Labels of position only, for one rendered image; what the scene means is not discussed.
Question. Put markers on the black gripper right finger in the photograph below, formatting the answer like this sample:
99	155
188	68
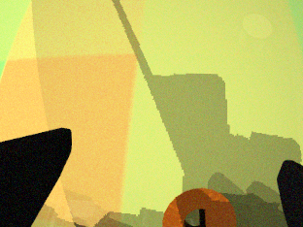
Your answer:
290	181

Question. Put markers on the orange knob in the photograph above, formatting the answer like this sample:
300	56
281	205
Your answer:
214	209

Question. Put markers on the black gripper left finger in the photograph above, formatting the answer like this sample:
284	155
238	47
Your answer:
30	166

